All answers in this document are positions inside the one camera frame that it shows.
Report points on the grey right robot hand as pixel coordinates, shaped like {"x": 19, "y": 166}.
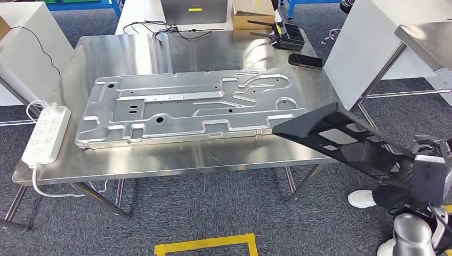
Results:
{"x": 432, "y": 145}

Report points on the black panel part with cutouts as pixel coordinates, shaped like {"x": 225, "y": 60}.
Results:
{"x": 317, "y": 120}

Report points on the white partition board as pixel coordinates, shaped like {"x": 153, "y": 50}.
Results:
{"x": 363, "y": 42}
{"x": 21, "y": 70}
{"x": 413, "y": 67}

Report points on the stainless steel table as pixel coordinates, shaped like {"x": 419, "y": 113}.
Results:
{"x": 430, "y": 39}
{"x": 212, "y": 155}
{"x": 17, "y": 95}

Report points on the black smartphone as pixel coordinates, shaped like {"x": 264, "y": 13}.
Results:
{"x": 305, "y": 60}

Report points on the black round object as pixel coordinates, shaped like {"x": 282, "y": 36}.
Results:
{"x": 348, "y": 5}

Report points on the black remote controller with antennas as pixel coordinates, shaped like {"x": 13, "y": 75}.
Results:
{"x": 291, "y": 39}

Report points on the brown cardboard box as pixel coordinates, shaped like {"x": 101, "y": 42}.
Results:
{"x": 3, "y": 28}
{"x": 252, "y": 14}

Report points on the yellow floor tape square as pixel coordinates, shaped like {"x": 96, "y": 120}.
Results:
{"x": 204, "y": 243}

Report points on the stamped sheet metal panel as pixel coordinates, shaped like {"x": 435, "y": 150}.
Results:
{"x": 176, "y": 106}

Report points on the grey laptop with yellow sticker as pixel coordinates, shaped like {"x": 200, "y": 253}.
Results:
{"x": 194, "y": 14}

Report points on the white table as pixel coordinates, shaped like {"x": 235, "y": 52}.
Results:
{"x": 141, "y": 14}

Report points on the white power strip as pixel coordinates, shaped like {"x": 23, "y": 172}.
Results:
{"x": 46, "y": 134}

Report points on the blue metal workbench frame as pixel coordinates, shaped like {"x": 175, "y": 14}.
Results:
{"x": 88, "y": 5}
{"x": 289, "y": 10}

